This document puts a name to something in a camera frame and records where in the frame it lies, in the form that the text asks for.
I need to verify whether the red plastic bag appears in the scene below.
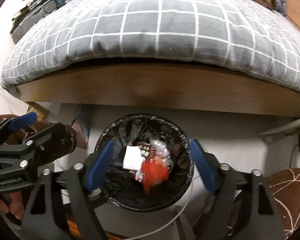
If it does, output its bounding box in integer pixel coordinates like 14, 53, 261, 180
140, 159, 170, 194

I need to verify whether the clear plastic bag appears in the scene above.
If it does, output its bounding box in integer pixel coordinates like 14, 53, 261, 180
149, 138, 170, 159

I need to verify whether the grey checked bed sheet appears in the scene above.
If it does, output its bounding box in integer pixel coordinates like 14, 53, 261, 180
1, 0, 300, 95

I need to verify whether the brown patterned slipper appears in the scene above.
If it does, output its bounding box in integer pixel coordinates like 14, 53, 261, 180
266, 168, 300, 239

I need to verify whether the black lined trash bin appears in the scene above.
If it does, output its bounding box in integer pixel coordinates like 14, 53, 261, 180
95, 114, 194, 212

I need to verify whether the grey suitcase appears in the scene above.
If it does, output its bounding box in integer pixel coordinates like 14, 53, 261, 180
10, 0, 65, 44

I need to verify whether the wooden bed frame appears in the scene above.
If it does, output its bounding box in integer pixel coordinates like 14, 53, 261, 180
17, 62, 300, 117

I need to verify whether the person's left hand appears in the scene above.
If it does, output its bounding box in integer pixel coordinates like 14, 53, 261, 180
0, 191, 25, 220

